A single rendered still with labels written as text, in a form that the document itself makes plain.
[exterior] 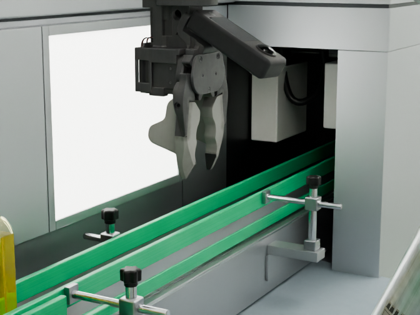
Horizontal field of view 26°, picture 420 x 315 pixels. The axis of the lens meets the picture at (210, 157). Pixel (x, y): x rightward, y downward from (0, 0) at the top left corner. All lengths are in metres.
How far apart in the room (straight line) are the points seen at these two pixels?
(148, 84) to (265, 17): 0.98
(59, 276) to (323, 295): 0.67
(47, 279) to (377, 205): 0.84
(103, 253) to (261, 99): 0.79
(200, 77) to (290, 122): 1.21
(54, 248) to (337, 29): 0.77
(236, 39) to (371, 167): 1.00
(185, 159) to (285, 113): 1.18
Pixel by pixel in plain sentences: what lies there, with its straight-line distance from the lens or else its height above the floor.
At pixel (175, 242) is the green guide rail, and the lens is 1.57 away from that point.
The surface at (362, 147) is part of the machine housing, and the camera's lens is 1.97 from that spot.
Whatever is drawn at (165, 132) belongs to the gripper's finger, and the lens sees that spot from 1.06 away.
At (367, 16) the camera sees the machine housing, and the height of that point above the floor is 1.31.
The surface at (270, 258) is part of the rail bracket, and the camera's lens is 1.87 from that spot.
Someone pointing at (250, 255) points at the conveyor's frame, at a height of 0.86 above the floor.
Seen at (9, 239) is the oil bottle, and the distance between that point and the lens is 1.24.
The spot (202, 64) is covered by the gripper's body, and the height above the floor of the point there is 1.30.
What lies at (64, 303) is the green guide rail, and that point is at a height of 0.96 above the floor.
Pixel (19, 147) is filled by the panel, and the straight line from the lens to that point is 1.45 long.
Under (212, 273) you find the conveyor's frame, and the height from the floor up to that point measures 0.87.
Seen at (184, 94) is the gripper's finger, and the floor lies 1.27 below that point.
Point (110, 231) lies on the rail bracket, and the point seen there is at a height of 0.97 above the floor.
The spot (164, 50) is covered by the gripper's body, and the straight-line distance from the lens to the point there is 1.05.
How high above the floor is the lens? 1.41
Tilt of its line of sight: 12 degrees down
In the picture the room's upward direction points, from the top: straight up
